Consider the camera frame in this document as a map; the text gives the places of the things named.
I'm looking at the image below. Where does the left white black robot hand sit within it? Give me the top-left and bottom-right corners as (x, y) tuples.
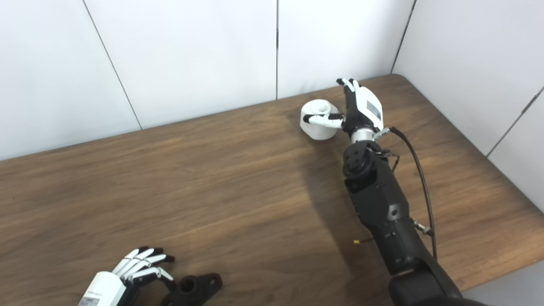
(78, 246), (176, 306)

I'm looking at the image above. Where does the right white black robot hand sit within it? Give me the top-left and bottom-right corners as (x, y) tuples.
(303, 78), (384, 134)

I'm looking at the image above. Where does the round white plastic piece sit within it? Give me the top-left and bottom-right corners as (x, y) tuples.
(300, 99), (340, 141)

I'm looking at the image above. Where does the black plastic holder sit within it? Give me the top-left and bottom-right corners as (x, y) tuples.
(160, 273), (223, 306)

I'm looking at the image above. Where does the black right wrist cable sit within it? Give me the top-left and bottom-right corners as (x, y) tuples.
(374, 126), (438, 261)

